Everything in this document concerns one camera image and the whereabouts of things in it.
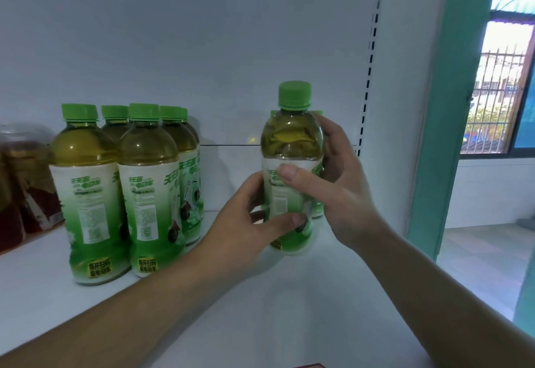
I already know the person's right hand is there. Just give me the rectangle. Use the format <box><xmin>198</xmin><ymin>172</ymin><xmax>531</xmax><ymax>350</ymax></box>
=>
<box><xmin>276</xmin><ymin>115</ymin><xmax>386</xmax><ymax>253</ymax></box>

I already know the person's left hand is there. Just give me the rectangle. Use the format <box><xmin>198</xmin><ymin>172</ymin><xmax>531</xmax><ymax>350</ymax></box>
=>
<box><xmin>194</xmin><ymin>171</ymin><xmax>309</xmax><ymax>286</ymax></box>

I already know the green tea bottle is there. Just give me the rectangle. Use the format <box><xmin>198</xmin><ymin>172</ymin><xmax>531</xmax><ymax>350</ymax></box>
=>
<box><xmin>261</xmin><ymin>80</ymin><xmax>325</xmax><ymax>256</ymax></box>

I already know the row of green-capped bottles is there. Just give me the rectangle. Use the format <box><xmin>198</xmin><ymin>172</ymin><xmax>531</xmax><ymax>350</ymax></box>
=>
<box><xmin>48</xmin><ymin>103</ymin><xmax>204</xmax><ymax>285</ymax></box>

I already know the white metal shelf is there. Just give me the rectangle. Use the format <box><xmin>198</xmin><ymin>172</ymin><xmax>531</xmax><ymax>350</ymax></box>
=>
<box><xmin>0</xmin><ymin>0</ymin><xmax>436</xmax><ymax>368</ymax></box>

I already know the row of amber drink bottles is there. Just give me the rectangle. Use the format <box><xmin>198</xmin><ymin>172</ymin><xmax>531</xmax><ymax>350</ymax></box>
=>
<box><xmin>0</xmin><ymin>123</ymin><xmax>66</xmax><ymax>254</ymax></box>

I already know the person's right forearm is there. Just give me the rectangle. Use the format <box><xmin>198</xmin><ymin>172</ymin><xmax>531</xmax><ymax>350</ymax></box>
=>
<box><xmin>355</xmin><ymin>225</ymin><xmax>535</xmax><ymax>368</ymax></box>

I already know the person's left forearm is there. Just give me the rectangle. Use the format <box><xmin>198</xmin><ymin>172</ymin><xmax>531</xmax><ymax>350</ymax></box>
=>
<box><xmin>0</xmin><ymin>250</ymin><xmax>227</xmax><ymax>368</ymax></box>

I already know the blue-framed barred window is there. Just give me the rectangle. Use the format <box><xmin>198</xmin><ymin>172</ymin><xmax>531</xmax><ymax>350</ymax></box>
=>
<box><xmin>460</xmin><ymin>0</ymin><xmax>535</xmax><ymax>157</ymax></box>

